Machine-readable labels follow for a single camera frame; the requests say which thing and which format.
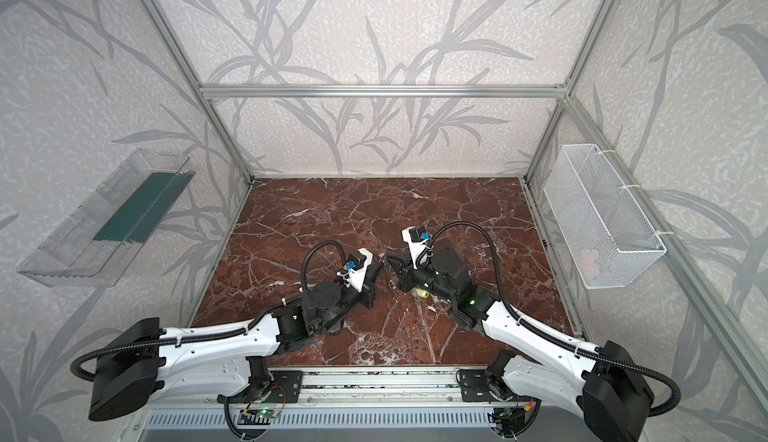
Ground green felt pad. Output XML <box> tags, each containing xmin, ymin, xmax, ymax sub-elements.
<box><xmin>93</xmin><ymin>172</ymin><xmax>195</xmax><ymax>244</ymax></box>

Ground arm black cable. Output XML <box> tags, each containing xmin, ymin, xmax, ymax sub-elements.
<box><xmin>425</xmin><ymin>221</ymin><xmax>682</xmax><ymax>417</ymax></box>
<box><xmin>70</xmin><ymin>239</ymin><xmax>348</xmax><ymax>383</ymax></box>

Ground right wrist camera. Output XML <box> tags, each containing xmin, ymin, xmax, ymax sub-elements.
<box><xmin>401</xmin><ymin>226</ymin><xmax>433</xmax><ymax>269</ymax></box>

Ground clear plastic wall bin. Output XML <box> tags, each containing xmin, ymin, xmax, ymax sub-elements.
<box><xmin>18</xmin><ymin>149</ymin><xmax>195</xmax><ymax>288</ymax></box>

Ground pink object in basket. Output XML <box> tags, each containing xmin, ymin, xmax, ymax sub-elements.
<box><xmin>576</xmin><ymin>249</ymin><xmax>600</xmax><ymax>274</ymax></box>

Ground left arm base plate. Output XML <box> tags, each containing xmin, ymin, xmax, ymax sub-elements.
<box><xmin>253</xmin><ymin>370</ymin><xmax>304</xmax><ymax>405</ymax></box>

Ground white wire mesh basket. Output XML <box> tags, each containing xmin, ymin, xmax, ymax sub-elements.
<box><xmin>544</xmin><ymin>144</ymin><xmax>667</xmax><ymax>290</ymax></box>

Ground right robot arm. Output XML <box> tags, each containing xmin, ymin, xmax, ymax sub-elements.
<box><xmin>387</xmin><ymin>249</ymin><xmax>660</xmax><ymax>441</ymax></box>

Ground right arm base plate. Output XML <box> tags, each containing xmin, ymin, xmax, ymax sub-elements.
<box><xmin>456</xmin><ymin>369</ymin><xmax>496</xmax><ymax>403</ymax></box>

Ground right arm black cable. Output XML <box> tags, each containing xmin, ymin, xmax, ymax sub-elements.
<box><xmin>425</xmin><ymin>221</ymin><xmax>682</xmax><ymax>417</ymax></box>

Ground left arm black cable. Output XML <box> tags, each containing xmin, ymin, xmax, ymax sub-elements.
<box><xmin>70</xmin><ymin>239</ymin><xmax>348</xmax><ymax>383</ymax></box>

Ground small circuit board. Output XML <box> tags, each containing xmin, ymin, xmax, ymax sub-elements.
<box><xmin>240</xmin><ymin>408</ymin><xmax>282</xmax><ymax>426</ymax></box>

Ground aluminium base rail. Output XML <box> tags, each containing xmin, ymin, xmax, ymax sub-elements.
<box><xmin>148</xmin><ymin>357</ymin><xmax>584</xmax><ymax>414</ymax></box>

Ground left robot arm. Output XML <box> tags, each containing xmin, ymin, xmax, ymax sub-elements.
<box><xmin>70</xmin><ymin>261</ymin><xmax>381</xmax><ymax>422</ymax></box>

